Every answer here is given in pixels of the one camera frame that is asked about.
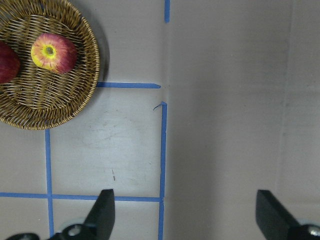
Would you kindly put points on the dark red apple in basket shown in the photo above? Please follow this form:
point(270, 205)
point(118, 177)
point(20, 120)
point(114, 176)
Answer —
point(9, 63)

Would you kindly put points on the red yellow apple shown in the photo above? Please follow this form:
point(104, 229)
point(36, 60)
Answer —
point(54, 52)

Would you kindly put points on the round wicker basket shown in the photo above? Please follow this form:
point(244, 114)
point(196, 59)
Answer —
point(39, 99)

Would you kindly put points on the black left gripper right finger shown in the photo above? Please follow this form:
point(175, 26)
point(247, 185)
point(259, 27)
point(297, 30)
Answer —
point(277, 223)

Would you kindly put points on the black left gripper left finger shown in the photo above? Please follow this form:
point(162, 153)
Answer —
point(98, 224)

